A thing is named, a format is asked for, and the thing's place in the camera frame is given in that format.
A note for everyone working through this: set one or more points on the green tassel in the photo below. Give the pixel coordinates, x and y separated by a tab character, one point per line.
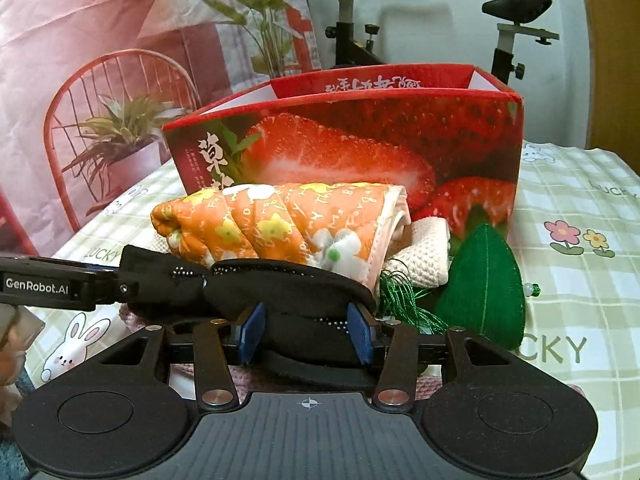
400	295

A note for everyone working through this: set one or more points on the orange floral quilted cloth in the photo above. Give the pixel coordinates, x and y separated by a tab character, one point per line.
260	220

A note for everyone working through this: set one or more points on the white and green beads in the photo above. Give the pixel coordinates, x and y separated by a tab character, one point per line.
531	289

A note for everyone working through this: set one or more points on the black beaded fabric hat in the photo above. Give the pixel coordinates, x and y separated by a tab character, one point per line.
280	285

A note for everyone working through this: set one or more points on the green felt leaf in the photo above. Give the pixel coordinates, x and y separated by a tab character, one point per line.
480	285

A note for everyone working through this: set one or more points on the pink printed backdrop curtain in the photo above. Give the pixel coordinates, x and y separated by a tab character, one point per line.
75	35

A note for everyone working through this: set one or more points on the red strawberry print box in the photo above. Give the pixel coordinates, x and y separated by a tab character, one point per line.
375	135

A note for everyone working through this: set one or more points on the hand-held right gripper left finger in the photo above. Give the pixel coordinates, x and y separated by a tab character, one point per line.
252	332

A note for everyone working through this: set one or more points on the wooden door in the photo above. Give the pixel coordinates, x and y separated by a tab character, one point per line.
615	85

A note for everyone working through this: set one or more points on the pink knitted cloth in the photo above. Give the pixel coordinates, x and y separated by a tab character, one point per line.
177	377

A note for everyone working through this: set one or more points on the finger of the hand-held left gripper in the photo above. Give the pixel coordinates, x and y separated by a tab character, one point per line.
125	290

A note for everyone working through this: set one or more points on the checked bunny print bedsheet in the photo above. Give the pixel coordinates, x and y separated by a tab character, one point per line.
575	310

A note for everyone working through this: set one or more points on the black exercise bike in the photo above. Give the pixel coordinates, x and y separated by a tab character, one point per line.
350	45

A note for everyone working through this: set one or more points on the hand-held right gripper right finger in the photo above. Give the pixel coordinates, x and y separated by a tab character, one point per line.
360	335

